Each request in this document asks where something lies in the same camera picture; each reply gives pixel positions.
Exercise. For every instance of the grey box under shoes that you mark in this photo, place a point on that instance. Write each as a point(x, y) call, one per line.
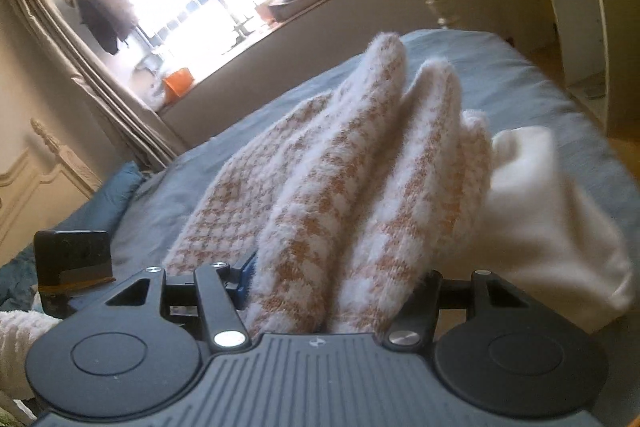
point(285, 10)

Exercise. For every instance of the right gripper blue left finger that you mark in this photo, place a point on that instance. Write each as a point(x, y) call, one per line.
point(222, 292)

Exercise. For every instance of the orange bag on windowsill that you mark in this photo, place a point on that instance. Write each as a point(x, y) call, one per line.
point(177, 84)

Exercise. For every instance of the white cloth storage bag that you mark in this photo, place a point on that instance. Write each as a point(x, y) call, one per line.
point(543, 233)

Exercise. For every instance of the beige curtain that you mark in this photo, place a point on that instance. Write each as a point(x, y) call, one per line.
point(131, 126)

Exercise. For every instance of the cream carved headboard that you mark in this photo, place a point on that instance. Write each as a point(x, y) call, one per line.
point(33, 200)

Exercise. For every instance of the pink houndstooth knit jacket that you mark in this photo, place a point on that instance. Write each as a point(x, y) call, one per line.
point(347, 201)

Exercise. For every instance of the teal blue pillow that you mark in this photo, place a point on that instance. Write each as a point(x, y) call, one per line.
point(102, 213)

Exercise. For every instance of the blue-grey bed sheet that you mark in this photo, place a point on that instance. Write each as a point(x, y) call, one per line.
point(495, 79)

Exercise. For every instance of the white fluffy cloth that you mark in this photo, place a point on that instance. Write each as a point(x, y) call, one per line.
point(18, 332)

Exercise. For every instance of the dark clothes hanging at window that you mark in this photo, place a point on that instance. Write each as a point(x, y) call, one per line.
point(109, 21)

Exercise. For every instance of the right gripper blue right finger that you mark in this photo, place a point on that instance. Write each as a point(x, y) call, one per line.
point(414, 325)

